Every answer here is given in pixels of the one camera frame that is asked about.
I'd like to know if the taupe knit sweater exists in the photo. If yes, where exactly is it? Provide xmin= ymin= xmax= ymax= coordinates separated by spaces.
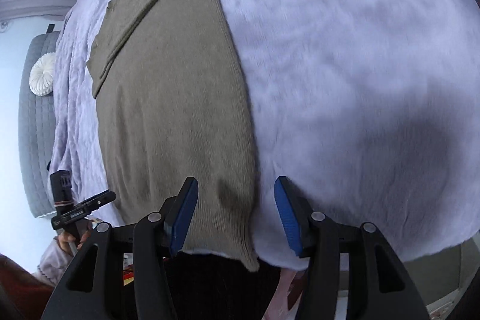
xmin=87 ymin=0 xmax=259 ymax=271

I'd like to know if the pink sleeve forearm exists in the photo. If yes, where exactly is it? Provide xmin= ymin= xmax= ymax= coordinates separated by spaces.
xmin=32 ymin=237 xmax=73 ymax=288

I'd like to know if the person's left hand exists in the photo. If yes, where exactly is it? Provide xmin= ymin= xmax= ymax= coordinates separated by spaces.
xmin=57 ymin=219 xmax=92 ymax=256

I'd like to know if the grey quilted headboard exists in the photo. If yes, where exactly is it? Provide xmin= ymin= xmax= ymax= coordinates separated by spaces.
xmin=18 ymin=31 xmax=59 ymax=218

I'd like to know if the white round pleated cushion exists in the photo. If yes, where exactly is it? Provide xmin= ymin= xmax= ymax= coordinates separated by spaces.
xmin=28 ymin=52 xmax=56 ymax=97

